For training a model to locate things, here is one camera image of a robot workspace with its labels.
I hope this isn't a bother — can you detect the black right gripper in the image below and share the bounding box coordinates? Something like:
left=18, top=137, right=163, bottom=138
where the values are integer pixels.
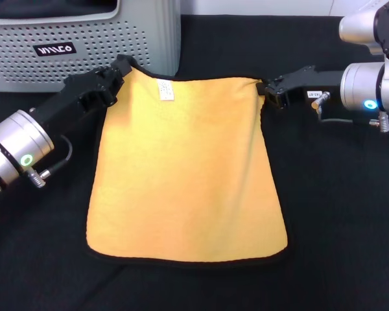
left=257, top=64, right=345, bottom=109

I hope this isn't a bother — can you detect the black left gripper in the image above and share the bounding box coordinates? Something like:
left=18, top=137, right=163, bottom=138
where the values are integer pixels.
left=30, top=54, right=132, bottom=131

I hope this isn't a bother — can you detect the yellow and grey towel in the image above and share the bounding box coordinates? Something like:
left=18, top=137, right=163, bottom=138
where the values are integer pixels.
left=85, top=63, right=290, bottom=270

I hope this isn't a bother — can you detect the grey perforated plastic storage box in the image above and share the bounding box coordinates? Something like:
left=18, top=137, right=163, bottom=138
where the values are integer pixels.
left=0, top=0, right=183, bottom=95

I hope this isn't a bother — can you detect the black tablecloth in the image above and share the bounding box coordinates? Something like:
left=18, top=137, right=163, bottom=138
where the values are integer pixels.
left=0, top=14, right=389, bottom=311

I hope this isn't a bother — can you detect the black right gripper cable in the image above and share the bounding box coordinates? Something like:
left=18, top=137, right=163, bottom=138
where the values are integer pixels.
left=311, top=91, right=389, bottom=133

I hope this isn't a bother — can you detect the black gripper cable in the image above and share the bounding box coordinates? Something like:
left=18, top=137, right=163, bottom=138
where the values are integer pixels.
left=27, top=134, right=73, bottom=189
left=311, top=91, right=389, bottom=133

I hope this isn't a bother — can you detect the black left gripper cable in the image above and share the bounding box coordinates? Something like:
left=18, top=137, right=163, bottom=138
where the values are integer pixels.
left=27, top=134, right=73, bottom=189

